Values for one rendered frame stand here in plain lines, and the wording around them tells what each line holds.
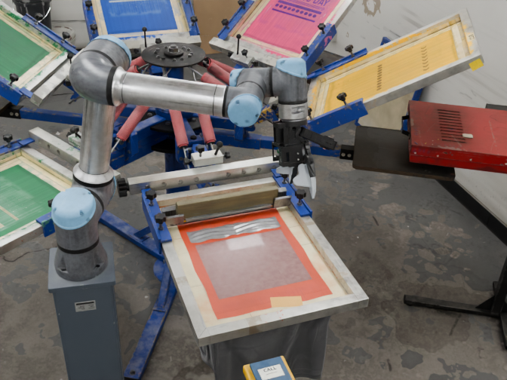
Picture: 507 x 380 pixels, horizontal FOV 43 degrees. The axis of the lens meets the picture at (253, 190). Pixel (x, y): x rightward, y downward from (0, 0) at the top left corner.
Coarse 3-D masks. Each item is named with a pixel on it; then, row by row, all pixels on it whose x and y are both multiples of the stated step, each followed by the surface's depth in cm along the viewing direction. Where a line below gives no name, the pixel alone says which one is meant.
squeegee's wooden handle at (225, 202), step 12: (240, 192) 247; (252, 192) 247; (264, 192) 249; (276, 192) 251; (180, 204) 239; (192, 204) 240; (204, 204) 242; (216, 204) 244; (228, 204) 246; (240, 204) 248; (252, 204) 250; (192, 216) 243
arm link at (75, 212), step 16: (64, 192) 177; (80, 192) 177; (64, 208) 172; (80, 208) 172; (96, 208) 179; (64, 224) 172; (80, 224) 173; (96, 224) 179; (64, 240) 176; (80, 240) 176; (96, 240) 180
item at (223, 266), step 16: (192, 224) 246; (208, 224) 247; (224, 224) 247; (208, 240) 238; (224, 240) 239; (192, 256) 230; (208, 256) 230; (224, 256) 231; (240, 256) 231; (208, 272) 223; (224, 272) 224; (240, 272) 224; (256, 272) 224; (208, 288) 217; (224, 288) 217; (240, 288) 217; (256, 288) 217; (224, 304) 210; (240, 304) 211; (256, 304) 211
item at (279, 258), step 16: (272, 208) 257; (240, 240) 239; (256, 240) 239; (272, 240) 240; (288, 240) 240; (256, 256) 231; (272, 256) 232; (288, 256) 232; (304, 256) 233; (272, 272) 225; (288, 272) 225; (304, 272) 225; (272, 288) 218; (288, 288) 218; (304, 288) 218; (320, 288) 219
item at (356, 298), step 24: (192, 192) 258; (216, 192) 260; (312, 240) 239; (168, 264) 223; (336, 264) 224; (360, 288) 214; (192, 312) 202; (288, 312) 204; (312, 312) 204; (336, 312) 209; (216, 336) 195; (240, 336) 199
